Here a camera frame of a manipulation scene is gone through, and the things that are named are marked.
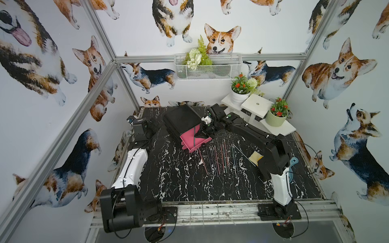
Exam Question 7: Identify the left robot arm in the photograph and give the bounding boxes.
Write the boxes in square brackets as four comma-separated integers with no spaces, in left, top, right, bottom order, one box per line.
[100,115,162,234]

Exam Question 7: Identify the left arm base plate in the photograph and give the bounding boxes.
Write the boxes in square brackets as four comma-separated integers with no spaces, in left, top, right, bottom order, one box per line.
[139,207,178,227]

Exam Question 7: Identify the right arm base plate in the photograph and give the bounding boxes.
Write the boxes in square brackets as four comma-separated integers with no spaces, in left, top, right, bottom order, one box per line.
[257,201,302,221]

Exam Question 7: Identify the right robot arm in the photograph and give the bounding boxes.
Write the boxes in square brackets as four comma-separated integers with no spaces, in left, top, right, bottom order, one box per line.
[196,104,294,218]

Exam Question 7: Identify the green pencil with eraser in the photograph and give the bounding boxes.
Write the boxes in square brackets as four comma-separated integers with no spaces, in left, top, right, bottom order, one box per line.
[233,144,256,165]

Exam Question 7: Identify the white pot red flowers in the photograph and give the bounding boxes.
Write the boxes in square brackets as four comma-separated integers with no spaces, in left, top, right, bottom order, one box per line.
[231,73,258,106]

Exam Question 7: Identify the white wire wall basket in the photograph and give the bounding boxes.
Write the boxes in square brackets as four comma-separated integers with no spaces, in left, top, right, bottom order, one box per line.
[174,54,243,80]

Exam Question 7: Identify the green pot red flowers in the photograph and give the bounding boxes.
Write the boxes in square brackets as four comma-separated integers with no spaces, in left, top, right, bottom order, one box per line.
[265,97,290,127]

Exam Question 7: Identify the dark blue pencil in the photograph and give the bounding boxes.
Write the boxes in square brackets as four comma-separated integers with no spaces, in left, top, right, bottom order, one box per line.
[220,145,225,174]

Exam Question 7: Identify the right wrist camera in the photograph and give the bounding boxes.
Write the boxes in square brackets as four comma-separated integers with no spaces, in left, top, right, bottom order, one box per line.
[201,116,212,126]

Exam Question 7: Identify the green fern white flowers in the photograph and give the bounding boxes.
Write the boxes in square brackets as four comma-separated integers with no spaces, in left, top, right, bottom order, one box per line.
[183,36,213,71]

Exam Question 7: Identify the red pencil far left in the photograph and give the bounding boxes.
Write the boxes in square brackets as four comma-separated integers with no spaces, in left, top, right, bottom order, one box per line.
[197,149,208,175]

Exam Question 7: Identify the black drawer cabinet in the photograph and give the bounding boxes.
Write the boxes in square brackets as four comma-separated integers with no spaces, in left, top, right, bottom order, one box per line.
[163,105,202,142]

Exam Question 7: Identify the white tiered display stand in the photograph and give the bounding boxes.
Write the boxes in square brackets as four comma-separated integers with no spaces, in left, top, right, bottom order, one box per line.
[221,93,296,136]

